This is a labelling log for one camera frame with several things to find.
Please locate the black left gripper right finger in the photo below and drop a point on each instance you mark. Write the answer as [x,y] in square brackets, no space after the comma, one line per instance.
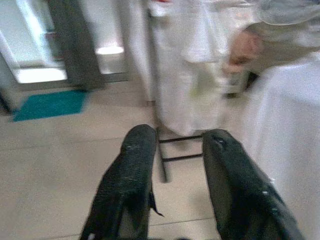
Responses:
[237,187]

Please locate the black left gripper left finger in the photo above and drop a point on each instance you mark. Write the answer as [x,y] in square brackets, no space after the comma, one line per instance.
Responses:
[125,187]

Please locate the thin white shirt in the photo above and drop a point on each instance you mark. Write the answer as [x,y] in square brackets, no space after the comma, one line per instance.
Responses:
[180,100]

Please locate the teal floor mat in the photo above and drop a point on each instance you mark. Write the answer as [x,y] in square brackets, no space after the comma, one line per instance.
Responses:
[50,105]

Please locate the grey curtain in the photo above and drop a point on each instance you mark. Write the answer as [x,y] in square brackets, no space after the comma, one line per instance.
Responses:
[75,50]

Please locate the white shirt with tan patch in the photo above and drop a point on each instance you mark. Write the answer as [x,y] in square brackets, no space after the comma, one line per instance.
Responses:
[287,30]

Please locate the chrome rail clothes rack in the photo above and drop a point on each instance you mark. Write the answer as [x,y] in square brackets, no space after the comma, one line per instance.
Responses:
[162,170]

